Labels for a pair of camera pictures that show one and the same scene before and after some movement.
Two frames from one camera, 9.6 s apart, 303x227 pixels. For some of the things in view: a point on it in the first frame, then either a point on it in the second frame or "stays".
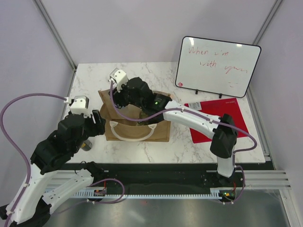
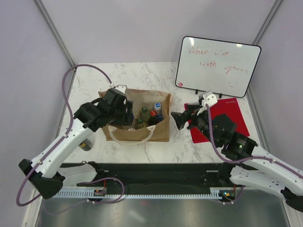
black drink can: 87,145 stays
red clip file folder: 217,108 stays
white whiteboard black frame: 217,66 stays
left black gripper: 98,128 -> 127,117
